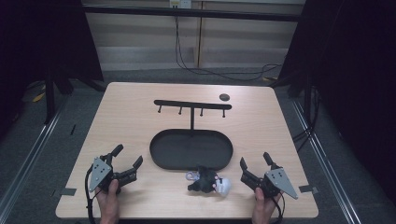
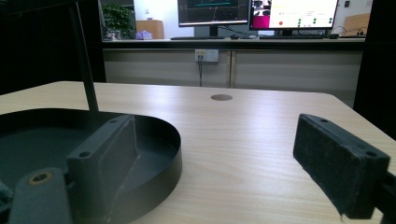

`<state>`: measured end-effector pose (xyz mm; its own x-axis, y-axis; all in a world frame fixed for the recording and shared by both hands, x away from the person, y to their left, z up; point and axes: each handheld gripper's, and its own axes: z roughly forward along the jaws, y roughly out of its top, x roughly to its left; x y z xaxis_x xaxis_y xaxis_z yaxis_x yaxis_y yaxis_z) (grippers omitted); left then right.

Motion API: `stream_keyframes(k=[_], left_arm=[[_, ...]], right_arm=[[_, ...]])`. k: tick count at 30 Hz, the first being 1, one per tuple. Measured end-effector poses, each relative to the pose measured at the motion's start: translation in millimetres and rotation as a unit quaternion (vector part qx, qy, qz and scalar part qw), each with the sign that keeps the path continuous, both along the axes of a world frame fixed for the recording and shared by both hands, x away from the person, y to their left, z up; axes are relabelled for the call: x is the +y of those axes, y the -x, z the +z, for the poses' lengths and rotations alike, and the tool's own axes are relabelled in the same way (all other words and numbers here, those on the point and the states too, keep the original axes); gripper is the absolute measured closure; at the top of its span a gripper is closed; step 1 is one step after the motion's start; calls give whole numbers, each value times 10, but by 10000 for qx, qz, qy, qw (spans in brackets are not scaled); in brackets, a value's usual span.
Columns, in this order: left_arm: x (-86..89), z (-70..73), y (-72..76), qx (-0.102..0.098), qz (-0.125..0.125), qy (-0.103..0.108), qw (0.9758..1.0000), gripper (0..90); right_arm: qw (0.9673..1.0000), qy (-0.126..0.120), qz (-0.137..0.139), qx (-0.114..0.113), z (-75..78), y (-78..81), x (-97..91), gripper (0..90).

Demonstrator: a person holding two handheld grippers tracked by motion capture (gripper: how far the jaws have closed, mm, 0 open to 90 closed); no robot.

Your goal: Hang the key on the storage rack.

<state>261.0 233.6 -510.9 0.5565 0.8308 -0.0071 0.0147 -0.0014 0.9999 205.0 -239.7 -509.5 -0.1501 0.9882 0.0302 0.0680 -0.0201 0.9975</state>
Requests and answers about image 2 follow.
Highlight black power cable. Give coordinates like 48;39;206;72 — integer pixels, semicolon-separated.
197;55;204;88

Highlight long grey counter desk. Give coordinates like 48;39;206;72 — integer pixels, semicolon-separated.
102;37;366;108

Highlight dark curtain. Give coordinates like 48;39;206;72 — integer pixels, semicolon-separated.
0;0;106;96
352;0;396;141

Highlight round table cable grommet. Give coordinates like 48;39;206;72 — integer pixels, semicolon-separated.
210;93;233;102

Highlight white-screen computer monitor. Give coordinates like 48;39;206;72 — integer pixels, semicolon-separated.
248;0;340;36

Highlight black upright pole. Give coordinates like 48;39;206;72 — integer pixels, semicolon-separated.
67;0;101;115

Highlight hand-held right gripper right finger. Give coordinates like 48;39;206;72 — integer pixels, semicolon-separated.
292;113;391;220

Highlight white wall power outlet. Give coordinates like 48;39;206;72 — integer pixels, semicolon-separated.
194;49;219;63

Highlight teal fuzzy cloth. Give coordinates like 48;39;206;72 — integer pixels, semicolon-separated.
0;179;14;207

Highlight black round tray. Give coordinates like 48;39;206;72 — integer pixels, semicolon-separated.
0;107;183;224

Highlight brown cardboard box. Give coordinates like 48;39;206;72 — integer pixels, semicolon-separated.
135;20;165;40

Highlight leaning brown cardboard sheet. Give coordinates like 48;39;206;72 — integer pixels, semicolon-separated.
342;12;372;37

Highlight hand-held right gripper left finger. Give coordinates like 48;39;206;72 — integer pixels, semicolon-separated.
65;114;141;224

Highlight black keyboard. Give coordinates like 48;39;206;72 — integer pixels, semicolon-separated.
259;35;325;40
169;35;226;41

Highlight green potted plant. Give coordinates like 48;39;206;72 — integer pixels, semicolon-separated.
101;3;135;40

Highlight purple soft item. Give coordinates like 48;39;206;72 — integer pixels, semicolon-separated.
135;30;154;41

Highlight dark-screen computer monitor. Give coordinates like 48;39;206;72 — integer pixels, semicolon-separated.
177;0;250;37

